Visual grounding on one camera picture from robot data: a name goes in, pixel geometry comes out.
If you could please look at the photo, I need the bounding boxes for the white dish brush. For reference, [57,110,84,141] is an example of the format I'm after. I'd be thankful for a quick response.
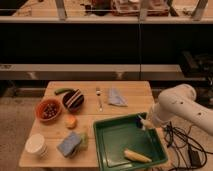
[137,115,146,130]

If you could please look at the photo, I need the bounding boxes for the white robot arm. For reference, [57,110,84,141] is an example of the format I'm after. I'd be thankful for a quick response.
[142,84,213,136]

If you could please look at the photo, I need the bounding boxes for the green plastic tray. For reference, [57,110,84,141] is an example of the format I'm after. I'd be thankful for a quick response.
[93,113,168,171]

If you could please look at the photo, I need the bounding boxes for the yellow corn cob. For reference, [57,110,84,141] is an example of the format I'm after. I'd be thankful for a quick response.
[124,149,151,163]

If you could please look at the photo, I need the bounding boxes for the blue folded cloth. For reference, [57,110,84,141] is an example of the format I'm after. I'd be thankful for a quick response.
[108,88,127,107]

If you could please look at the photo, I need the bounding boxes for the silver fork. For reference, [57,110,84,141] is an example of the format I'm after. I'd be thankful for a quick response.
[96,87,103,112]

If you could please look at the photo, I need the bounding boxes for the green yellow sponge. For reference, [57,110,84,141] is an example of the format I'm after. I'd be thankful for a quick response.
[80,132,88,150]

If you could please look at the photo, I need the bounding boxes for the black box on shelf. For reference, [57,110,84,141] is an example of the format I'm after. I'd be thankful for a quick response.
[179,51,213,77]

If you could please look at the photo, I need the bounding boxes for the orange fruit piece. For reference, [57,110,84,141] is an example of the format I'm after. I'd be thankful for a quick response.
[65,115,77,129]

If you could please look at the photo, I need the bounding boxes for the blue sponge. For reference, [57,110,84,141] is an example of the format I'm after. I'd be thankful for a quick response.
[57,132,81,157]

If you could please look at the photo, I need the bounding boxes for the wooden table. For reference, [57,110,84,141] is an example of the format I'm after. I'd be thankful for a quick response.
[19,81,154,170]

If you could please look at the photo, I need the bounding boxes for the green pepper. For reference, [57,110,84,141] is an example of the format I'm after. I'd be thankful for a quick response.
[54,88,74,95]

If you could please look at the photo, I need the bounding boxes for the orange bowl with beans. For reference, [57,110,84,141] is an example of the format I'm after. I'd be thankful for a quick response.
[35,99,62,123]

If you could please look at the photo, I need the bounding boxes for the black cables on floor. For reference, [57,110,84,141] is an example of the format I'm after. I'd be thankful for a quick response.
[157,98,213,171]

